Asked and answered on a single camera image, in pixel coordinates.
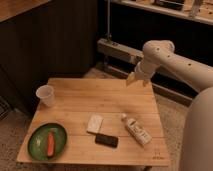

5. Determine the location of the white tube bottle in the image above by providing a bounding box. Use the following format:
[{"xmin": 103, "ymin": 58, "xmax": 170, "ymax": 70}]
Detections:
[{"xmin": 121, "ymin": 113, "xmax": 152, "ymax": 146}]

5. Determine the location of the wooden folding table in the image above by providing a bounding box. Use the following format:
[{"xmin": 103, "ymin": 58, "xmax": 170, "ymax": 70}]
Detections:
[{"xmin": 16, "ymin": 77, "xmax": 171, "ymax": 168}]

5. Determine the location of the translucent plastic cup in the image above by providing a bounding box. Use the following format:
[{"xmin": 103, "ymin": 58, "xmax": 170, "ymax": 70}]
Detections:
[{"xmin": 36, "ymin": 85, "xmax": 55, "ymax": 107}]

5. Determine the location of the black phone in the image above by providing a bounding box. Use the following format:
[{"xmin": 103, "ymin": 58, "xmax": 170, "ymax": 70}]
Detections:
[{"xmin": 95, "ymin": 133, "xmax": 118, "ymax": 148}]

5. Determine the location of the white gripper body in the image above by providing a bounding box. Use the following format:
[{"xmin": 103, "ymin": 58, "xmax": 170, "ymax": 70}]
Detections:
[{"xmin": 135, "ymin": 61, "xmax": 156, "ymax": 80}]

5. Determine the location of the orange carrot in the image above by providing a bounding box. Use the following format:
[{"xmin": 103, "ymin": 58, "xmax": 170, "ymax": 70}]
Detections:
[{"xmin": 47, "ymin": 132, "xmax": 55, "ymax": 157}]

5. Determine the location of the white rectangular sponge block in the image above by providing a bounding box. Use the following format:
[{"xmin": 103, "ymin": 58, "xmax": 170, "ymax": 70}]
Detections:
[{"xmin": 86, "ymin": 115, "xmax": 103, "ymax": 134}]

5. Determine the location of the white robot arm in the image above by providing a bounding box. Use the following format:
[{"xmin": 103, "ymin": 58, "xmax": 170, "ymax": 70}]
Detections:
[{"xmin": 126, "ymin": 40, "xmax": 213, "ymax": 171}]

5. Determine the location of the wooden shelf with items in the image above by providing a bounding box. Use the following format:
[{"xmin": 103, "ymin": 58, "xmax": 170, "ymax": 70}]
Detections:
[{"xmin": 112, "ymin": 0, "xmax": 213, "ymax": 26}]

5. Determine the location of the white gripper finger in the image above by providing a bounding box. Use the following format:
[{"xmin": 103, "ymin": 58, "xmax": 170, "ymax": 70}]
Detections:
[
  {"xmin": 126, "ymin": 72, "xmax": 137, "ymax": 86},
  {"xmin": 143, "ymin": 79, "xmax": 150, "ymax": 87}
]

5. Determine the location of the metal vertical pole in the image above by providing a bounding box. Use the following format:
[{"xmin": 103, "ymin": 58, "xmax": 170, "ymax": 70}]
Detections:
[{"xmin": 107, "ymin": 0, "xmax": 111, "ymax": 41}]

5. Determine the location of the green plate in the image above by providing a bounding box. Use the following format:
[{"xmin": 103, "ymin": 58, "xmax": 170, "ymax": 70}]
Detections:
[{"xmin": 27, "ymin": 123, "xmax": 67, "ymax": 161}]

